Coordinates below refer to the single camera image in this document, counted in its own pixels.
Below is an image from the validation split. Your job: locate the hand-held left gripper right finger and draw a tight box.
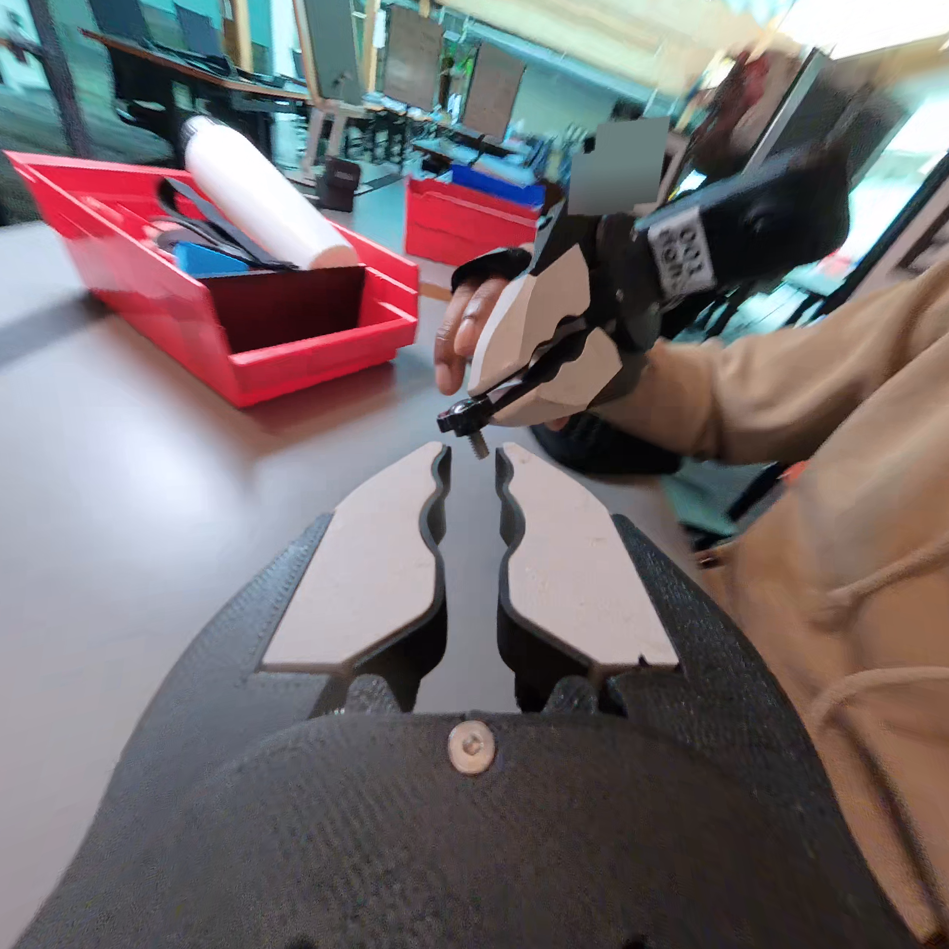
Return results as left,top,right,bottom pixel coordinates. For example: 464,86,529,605
495,442,681,674

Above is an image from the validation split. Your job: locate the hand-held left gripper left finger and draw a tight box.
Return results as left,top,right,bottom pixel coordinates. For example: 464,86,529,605
261,441,452,674

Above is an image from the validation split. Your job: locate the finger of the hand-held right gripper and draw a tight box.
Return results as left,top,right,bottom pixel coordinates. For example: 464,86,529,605
491,326,624,429
467,245,593,399

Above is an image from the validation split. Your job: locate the black thumb screw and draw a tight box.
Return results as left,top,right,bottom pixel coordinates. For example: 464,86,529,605
436,396,492,461

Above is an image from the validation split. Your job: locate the blue black foam block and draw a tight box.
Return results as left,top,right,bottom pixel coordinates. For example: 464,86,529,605
172,242,249,279

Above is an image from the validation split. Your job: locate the black strap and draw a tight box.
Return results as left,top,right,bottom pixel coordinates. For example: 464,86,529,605
157,178,298,271

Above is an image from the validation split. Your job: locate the red plastic bin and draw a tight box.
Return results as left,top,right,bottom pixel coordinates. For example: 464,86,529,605
3,150,420,409

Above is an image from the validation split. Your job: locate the person's right forearm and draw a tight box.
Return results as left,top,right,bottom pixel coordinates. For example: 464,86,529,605
593,256,949,467

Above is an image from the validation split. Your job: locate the person's right hand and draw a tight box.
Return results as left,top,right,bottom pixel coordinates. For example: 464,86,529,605
433,278,520,396

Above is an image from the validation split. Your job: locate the black seat cushion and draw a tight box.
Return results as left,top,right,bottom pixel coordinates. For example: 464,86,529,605
532,415,683,477

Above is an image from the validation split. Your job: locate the red storage bin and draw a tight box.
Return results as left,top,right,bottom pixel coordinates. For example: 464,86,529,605
404,175,546,265

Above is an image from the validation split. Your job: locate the blue storage bin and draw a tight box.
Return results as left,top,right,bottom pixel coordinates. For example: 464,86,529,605
451,163,547,209

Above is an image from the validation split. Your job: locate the brown board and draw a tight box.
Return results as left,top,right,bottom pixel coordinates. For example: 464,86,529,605
461,41,527,138
382,3,444,112

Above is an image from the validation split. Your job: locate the small black box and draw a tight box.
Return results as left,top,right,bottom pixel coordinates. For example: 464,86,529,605
317,156,362,212

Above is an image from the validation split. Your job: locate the person's beige hoodie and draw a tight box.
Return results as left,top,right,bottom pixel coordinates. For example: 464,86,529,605
697,445,949,943

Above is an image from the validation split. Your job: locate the white water bottle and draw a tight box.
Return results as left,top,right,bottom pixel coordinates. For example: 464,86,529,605
181,115,360,269

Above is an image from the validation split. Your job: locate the black stand pole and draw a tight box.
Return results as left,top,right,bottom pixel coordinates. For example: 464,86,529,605
30,0,90,157

